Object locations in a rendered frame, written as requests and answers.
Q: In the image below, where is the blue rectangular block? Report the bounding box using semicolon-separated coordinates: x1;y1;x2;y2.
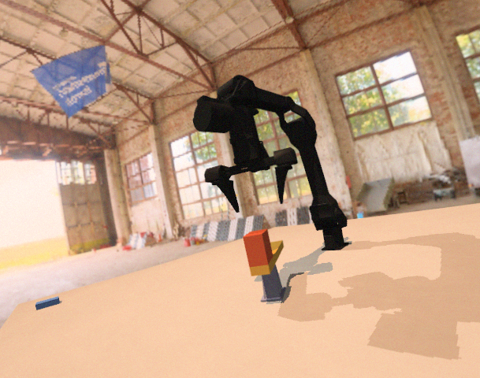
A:
35;296;60;310

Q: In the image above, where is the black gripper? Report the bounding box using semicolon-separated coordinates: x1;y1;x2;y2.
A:
204;129;298;213

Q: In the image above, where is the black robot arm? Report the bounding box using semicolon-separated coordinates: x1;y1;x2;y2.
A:
193;75;349;251

